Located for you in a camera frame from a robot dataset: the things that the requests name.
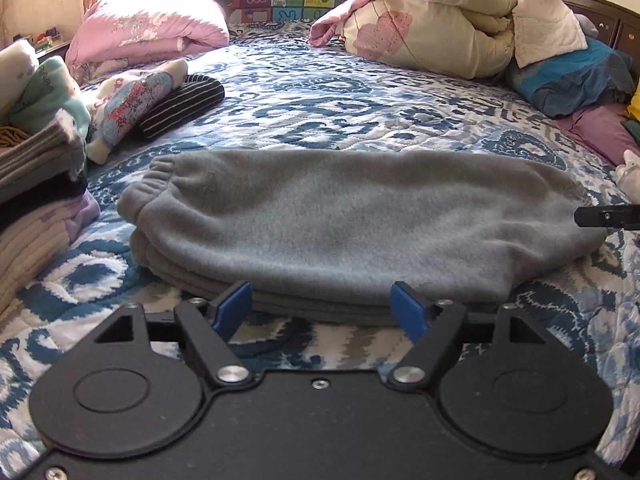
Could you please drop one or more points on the purple sheet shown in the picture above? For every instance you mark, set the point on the purple sheet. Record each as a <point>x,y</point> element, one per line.
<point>600,130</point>

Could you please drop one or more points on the white plush toy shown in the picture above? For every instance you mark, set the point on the white plush toy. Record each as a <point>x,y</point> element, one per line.
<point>627,176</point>

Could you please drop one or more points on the lavender folded garment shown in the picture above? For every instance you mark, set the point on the lavender folded garment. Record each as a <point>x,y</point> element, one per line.
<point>28,245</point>

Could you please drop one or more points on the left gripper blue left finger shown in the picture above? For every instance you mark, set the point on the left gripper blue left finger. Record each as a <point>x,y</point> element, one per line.
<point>206,327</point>

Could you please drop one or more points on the white floral folded garment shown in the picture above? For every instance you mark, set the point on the white floral folded garment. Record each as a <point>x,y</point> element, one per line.
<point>18,63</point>

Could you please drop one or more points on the grey fleece trousers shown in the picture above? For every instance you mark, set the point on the grey fleece trousers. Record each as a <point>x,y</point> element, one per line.
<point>323,235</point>

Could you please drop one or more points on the mint green folded garment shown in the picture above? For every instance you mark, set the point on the mint green folded garment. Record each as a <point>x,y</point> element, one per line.
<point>52,88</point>

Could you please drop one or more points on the yellow cartoon cushion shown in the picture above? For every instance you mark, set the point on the yellow cartoon cushion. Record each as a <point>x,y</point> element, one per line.
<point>633,108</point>

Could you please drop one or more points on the pink folded duvet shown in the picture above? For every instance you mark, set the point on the pink folded duvet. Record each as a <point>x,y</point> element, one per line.
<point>116,34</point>

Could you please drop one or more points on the dark wooden headboard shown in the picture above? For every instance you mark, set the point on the dark wooden headboard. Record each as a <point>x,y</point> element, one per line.
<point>618,27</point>

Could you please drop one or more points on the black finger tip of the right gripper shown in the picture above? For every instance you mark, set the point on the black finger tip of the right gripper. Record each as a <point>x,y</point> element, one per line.
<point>619,217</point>

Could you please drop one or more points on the white quilted blanket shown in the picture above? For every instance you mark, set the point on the white quilted blanket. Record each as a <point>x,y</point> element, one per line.
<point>544,29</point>

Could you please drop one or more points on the blue teal pillow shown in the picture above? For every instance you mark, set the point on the blue teal pillow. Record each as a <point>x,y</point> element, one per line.
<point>559,86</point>

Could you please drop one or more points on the floral white pink garment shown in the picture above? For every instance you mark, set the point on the floral white pink garment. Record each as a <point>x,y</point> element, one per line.
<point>123,99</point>

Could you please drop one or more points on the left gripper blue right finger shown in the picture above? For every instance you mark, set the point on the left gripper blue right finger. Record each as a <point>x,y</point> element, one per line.
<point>434,332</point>

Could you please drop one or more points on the black striped folded garment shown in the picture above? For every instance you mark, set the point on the black striped folded garment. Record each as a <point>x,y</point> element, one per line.
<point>197,95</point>

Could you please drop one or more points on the cream pink heart duvet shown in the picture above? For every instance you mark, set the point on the cream pink heart duvet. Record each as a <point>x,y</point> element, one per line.
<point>463,38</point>

